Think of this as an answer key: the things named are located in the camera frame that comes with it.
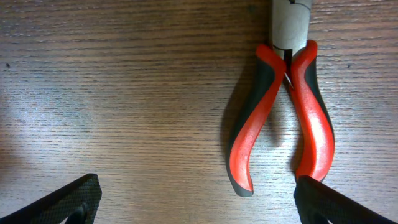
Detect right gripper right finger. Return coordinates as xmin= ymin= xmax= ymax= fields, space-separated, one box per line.
xmin=294 ymin=176 xmax=397 ymax=224

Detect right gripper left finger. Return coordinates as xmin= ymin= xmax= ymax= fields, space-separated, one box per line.
xmin=1 ymin=174 xmax=102 ymax=224

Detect small red cutting pliers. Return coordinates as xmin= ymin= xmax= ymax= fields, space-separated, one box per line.
xmin=225 ymin=0 xmax=336 ymax=198

